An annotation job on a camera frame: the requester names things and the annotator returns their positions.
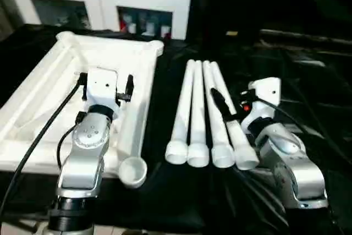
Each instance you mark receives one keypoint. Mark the white plastic table leg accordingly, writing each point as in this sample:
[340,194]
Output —
[218,136]
[197,108]
[239,141]
[184,103]

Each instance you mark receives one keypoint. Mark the white plastic table top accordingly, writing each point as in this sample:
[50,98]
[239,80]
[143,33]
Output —
[41,81]

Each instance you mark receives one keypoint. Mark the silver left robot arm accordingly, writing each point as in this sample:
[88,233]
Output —
[82,149]

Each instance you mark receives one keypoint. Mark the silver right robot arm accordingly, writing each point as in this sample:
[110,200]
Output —
[288,149]

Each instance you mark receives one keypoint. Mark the black work mat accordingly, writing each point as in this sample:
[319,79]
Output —
[178,204]

